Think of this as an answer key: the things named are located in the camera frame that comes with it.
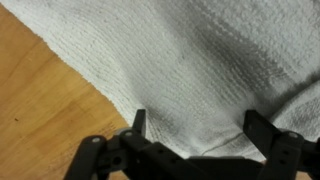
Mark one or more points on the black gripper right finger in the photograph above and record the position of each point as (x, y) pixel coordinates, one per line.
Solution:
(286, 152)

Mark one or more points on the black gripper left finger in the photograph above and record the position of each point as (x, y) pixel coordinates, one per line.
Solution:
(130, 152)

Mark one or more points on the white cloth towel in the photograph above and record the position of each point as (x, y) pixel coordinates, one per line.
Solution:
(194, 66)

